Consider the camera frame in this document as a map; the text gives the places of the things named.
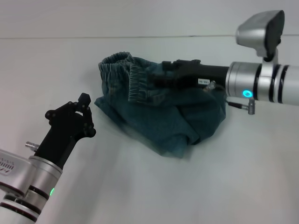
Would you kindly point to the blue denim shorts basketball print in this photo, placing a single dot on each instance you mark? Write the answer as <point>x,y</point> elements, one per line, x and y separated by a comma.
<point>163,121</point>

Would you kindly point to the small silver left gripper connector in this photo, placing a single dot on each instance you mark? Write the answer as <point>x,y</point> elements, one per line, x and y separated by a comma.
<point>31,145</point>

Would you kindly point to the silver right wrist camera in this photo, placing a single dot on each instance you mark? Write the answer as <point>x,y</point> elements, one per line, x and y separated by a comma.
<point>257,32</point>

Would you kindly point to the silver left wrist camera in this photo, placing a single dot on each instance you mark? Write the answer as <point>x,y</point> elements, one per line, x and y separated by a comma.
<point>11,170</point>

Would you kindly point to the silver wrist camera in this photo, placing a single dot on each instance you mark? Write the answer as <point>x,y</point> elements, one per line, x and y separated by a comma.
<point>257,32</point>
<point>11,170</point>

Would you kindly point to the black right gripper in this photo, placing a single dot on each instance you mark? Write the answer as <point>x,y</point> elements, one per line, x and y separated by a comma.
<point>187,74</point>

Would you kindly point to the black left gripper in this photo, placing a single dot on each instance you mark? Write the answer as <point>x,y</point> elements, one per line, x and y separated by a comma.
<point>60,130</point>

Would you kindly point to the right wrist silver elbow plug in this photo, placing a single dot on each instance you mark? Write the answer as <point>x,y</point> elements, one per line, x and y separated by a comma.
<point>250,106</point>

